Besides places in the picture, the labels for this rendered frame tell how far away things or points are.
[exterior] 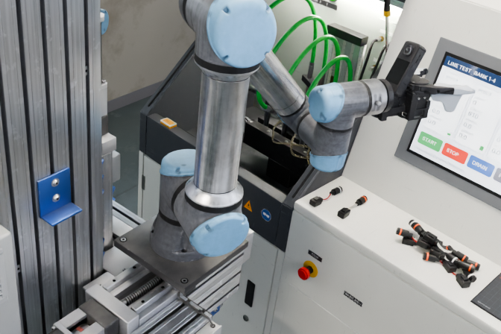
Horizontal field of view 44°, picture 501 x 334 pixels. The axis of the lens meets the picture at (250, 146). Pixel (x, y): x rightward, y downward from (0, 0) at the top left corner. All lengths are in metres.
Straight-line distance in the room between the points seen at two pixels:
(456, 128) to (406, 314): 0.49
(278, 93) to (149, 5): 2.87
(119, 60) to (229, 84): 3.03
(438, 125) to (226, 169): 0.75
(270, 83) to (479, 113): 0.63
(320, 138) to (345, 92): 0.11
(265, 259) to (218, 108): 0.92
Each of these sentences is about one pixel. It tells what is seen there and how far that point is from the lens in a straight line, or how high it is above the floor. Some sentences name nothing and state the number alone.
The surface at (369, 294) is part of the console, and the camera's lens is 1.72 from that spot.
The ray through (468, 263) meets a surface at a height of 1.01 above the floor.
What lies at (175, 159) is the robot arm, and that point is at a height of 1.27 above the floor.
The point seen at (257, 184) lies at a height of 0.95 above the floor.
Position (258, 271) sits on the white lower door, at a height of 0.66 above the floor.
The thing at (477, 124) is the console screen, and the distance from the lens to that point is 1.71.
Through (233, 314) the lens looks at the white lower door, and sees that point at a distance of 2.20.
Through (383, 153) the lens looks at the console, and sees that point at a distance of 1.83.
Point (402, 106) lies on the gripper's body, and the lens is 1.37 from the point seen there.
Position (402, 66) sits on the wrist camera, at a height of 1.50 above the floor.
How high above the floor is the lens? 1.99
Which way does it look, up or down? 31 degrees down
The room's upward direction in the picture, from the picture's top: 7 degrees clockwise
